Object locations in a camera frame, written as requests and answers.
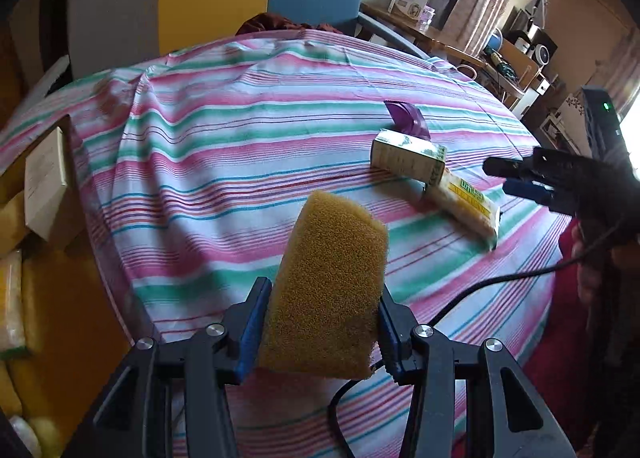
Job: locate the person's red clothing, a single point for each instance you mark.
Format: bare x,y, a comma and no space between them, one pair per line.
555,338

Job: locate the wooden desk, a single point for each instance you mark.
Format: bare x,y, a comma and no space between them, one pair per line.
450,40

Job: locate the green printed carton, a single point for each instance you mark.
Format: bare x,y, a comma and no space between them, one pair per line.
405,155

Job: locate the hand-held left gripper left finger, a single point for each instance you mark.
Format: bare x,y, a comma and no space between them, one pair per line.
250,338

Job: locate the person's right hand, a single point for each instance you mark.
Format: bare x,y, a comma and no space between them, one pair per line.
587,268

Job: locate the black silver stereo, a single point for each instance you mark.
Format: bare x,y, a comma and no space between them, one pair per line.
537,45

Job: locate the dark red cloth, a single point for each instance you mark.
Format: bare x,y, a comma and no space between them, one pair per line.
270,22

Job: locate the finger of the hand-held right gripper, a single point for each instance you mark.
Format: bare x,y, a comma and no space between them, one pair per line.
530,162
540,195

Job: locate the striped tablecloth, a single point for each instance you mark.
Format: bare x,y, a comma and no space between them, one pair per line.
225,162

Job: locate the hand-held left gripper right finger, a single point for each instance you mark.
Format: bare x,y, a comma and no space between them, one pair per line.
389,338

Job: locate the green yellow snack packet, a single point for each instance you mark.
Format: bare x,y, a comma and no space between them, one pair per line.
465,203

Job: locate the purple wrapper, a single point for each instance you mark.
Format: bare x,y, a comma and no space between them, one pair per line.
407,120

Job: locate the brown cardboard box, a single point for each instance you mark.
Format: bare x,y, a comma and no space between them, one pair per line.
65,288

